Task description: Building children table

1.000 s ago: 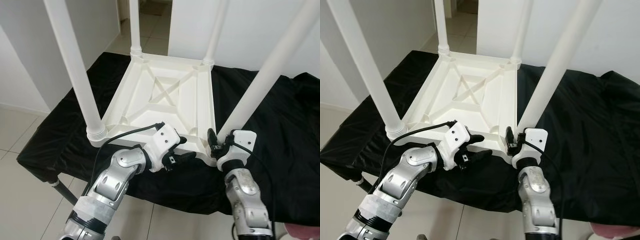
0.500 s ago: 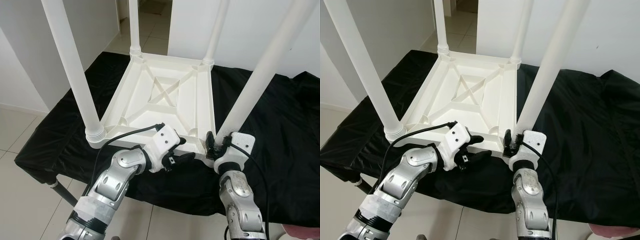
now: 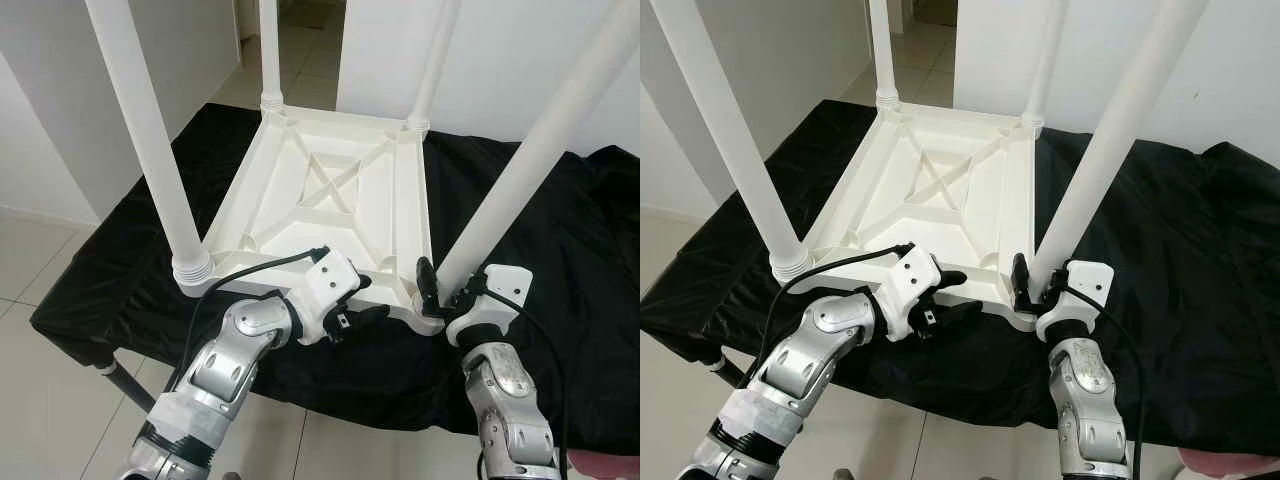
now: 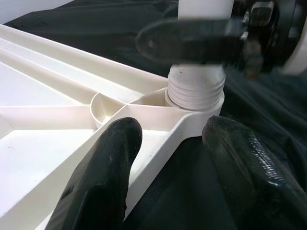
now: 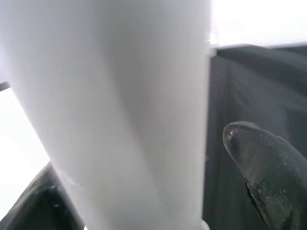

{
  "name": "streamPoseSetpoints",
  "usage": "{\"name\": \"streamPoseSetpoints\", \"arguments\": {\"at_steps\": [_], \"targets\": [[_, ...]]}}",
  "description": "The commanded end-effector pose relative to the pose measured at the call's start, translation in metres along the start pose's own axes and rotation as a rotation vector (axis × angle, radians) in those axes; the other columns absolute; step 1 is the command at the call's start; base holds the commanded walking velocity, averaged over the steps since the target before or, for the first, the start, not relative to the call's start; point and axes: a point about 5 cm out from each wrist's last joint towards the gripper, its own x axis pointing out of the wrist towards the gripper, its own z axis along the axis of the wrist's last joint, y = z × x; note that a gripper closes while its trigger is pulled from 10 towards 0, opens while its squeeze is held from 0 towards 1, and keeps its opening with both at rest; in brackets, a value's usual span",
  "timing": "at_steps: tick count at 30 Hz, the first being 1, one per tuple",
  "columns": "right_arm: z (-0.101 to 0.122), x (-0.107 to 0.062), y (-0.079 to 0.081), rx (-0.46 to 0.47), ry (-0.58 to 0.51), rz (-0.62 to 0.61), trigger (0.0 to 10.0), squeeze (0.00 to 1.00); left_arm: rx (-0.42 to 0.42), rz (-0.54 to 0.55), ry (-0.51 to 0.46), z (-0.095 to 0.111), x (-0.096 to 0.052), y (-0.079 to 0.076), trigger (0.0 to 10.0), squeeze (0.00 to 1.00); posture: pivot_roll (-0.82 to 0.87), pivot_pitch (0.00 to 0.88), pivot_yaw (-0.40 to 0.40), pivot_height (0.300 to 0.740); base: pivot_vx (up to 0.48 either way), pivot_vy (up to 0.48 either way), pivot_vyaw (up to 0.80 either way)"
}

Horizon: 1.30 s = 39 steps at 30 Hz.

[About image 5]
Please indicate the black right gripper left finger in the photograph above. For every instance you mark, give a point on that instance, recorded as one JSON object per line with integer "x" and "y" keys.
{"x": 31, "y": 206}

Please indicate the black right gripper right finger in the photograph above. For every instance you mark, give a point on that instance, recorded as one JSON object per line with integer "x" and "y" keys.
{"x": 268, "y": 172}

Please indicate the white plastic table leg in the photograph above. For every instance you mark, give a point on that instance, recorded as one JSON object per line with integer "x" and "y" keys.
{"x": 108, "y": 95}

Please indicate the black cloth table cover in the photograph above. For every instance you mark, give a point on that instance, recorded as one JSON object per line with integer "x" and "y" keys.
{"x": 251, "y": 91}

